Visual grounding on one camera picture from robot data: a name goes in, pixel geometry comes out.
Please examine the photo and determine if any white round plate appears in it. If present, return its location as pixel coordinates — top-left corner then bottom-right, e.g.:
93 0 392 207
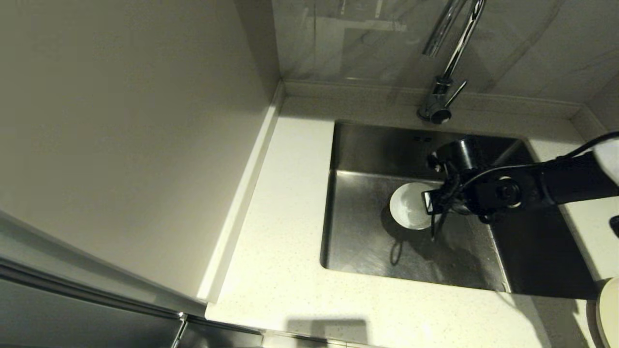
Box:
595 276 619 348

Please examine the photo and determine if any chrome gooseneck faucet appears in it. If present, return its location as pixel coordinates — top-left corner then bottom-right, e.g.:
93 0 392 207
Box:
417 0 486 125

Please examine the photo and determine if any grey base cabinet front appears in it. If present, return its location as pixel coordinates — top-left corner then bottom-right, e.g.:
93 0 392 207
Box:
180 315 265 348

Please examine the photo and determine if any tall grey metal appliance front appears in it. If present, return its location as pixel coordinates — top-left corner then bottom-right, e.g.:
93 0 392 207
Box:
0 209 209 348

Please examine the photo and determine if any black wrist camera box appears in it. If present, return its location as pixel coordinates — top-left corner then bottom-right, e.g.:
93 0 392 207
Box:
422 189 439 216

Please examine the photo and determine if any stainless steel sink basin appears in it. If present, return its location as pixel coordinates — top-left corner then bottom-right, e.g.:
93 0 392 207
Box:
319 121 600 299

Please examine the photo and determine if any small white bowl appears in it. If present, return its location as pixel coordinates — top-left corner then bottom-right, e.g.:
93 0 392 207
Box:
389 182 443 231

